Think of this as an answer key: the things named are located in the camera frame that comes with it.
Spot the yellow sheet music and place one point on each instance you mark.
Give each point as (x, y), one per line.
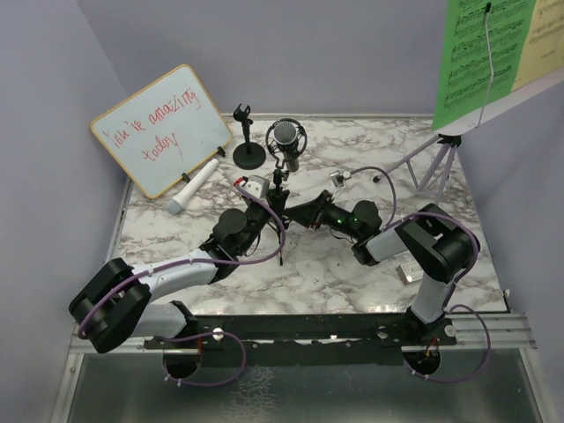
(543, 48)

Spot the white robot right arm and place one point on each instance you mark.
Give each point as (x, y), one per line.
(442, 247)

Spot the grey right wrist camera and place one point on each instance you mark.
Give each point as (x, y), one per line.
(338, 179)

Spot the lilac music stand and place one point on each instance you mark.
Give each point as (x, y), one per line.
(450, 137)

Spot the green sheet music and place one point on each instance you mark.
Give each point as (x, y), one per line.
(482, 48)

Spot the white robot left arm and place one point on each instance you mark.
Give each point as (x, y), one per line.
(111, 305)

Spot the black condenser microphone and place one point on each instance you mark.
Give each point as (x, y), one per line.
(286, 140)

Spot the black round-base mic stand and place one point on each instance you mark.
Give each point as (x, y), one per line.
(249, 155)

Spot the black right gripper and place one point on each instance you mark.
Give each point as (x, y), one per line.
(307, 213)

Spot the black tripod mic stand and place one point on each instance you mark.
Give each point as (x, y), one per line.
(274, 194)

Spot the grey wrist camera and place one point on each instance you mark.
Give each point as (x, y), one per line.
(338, 179)
(256, 186)

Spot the small silver box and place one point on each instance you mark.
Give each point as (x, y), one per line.
(410, 272)

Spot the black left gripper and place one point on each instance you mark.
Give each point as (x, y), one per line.
(266, 211)

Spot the yellow-framed whiteboard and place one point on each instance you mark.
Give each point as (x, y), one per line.
(163, 131)

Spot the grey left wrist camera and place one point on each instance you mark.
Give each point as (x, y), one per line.
(256, 186)

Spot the white handheld microphone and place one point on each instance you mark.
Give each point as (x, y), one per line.
(178, 202)

